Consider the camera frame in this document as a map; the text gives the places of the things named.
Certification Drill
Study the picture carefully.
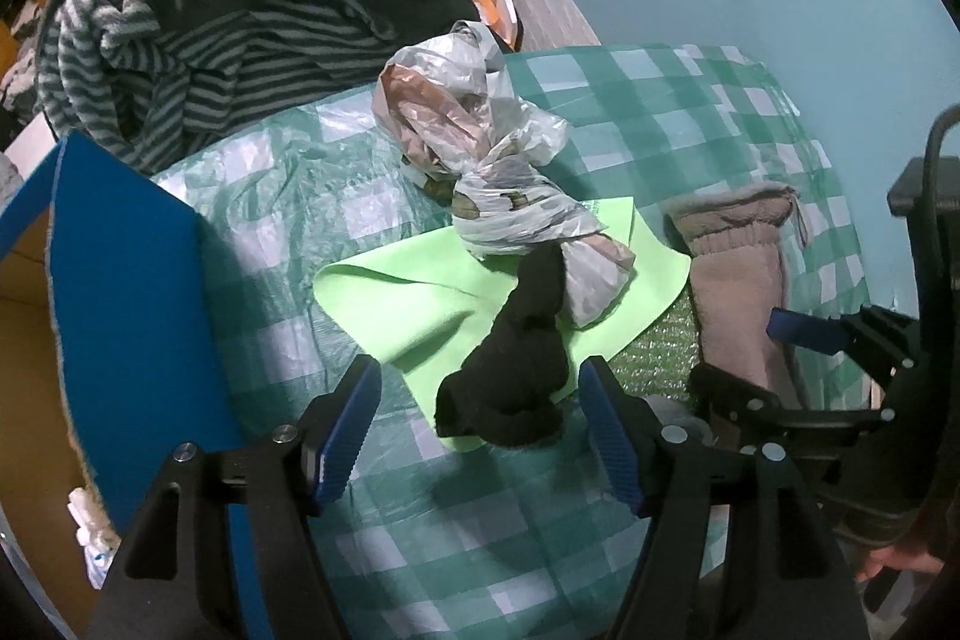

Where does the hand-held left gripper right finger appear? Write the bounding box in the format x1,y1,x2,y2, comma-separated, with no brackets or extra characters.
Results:
577,355,860,640

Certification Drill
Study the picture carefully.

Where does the person's right hand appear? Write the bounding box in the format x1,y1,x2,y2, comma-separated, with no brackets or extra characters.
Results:
859,542,942,585

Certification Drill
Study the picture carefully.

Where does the brownish grey sock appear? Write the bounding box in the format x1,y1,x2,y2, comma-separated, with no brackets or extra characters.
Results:
664,182,811,408

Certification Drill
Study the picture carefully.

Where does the orange snack packet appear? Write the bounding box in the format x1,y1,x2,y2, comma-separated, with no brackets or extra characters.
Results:
469,0,522,49

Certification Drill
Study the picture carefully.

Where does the translucent plastic bag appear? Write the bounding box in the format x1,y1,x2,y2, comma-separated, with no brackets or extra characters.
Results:
373,20,637,330

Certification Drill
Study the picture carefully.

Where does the green checked tablecloth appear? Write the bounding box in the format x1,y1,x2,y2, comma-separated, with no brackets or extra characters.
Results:
150,44,875,640

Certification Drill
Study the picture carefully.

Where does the light green cloth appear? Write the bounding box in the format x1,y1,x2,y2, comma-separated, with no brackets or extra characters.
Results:
311,197,692,453

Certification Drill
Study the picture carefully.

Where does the black sock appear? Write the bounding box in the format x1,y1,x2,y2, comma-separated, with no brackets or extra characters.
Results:
435,250,571,450

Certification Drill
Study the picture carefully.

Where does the black cable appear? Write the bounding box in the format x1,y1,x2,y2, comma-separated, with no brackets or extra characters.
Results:
926,104,960,221

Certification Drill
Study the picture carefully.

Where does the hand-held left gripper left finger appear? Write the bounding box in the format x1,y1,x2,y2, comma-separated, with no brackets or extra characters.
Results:
86,353,383,640

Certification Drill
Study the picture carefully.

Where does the blue cardboard box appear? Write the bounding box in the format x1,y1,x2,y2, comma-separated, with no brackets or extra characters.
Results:
0,131,275,640

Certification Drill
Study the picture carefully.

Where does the green sequin cloth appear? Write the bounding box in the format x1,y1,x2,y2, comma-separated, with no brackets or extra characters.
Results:
611,291,706,397

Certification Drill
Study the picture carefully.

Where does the white crumpled plastic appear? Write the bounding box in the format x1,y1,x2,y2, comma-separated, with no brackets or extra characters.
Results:
66,486,121,588

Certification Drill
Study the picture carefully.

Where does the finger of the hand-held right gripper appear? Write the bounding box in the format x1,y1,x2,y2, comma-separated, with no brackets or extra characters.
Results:
688,364,893,435
766,304,920,378

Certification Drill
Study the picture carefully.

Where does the grey striped sweater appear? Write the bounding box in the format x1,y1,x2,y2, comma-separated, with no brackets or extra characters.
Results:
34,0,481,176

